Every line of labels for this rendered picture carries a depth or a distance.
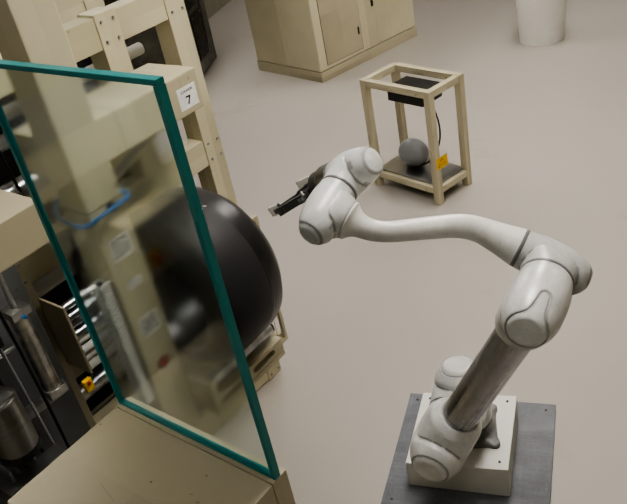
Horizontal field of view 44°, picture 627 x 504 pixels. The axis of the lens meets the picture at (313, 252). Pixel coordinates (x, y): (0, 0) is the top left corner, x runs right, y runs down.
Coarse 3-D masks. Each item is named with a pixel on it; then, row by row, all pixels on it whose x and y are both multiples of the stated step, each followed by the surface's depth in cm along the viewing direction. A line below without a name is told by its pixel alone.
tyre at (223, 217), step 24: (216, 216) 246; (240, 216) 249; (216, 240) 241; (240, 240) 245; (264, 240) 251; (240, 264) 243; (264, 264) 249; (240, 288) 242; (264, 288) 250; (240, 312) 243; (264, 312) 254; (240, 336) 249
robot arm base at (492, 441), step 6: (492, 408) 245; (492, 414) 240; (492, 420) 237; (486, 426) 234; (492, 426) 237; (486, 432) 235; (492, 432) 236; (480, 438) 235; (486, 438) 235; (492, 438) 235; (498, 438) 235; (480, 444) 234; (486, 444) 234; (492, 444) 233; (498, 444) 233
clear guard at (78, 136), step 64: (0, 64) 148; (64, 128) 148; (128, 128) 135; (64, 192) 162; (128, 192) 146; (192, 192) 134; (64, 256) 178; (128, 256) 160; (192, 256) 145; (128, 320) 176; (192, 320) 158; (128, 384) 195; (192, 384) 173; (256, 448) 171
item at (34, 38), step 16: (0, 0) 185; (16, 0) 186; (32, 0) 189; (48, 0) 192; (0, 16) 189; (16, 16) 187; (32, 16) 190; (48, 16) 193; (0, 32) 193; (16, 32) 188; (32, 32) 191; (48, 32) 194; (64, 32) 198; (0, 48) 197; (16, 48) 192; (32, 48) 192; (48, 48) 195; (64, 48) 199; (48, 64) 196; (64, 64) 200
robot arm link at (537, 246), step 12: (528, 240) 187; (540, 240) 187; (552, 240) 188; (528, 252) 186; (540, 252) 183; (552, 252) 183; (564, 252) 185; (576, 252) 186; (516, 264) 189; (564, 264) 180; (576, 264) 184; (588, 264) 185; (576, 276) 182; (588, 276) 184; (576, 288) 184
